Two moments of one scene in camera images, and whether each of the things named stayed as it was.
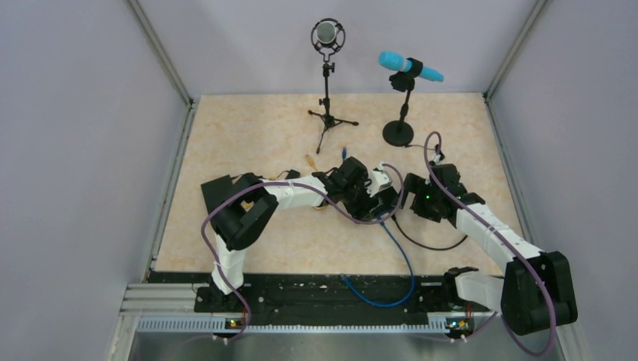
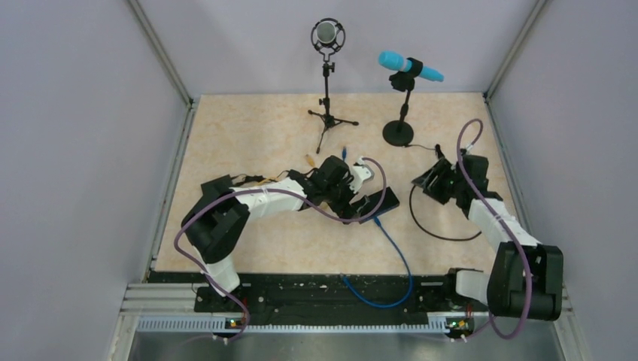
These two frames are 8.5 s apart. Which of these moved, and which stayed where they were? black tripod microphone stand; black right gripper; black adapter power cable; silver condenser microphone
Moved: black adapter power cable; black right gripper
Stayed: silver condenser microphone; black tripod microphone stand
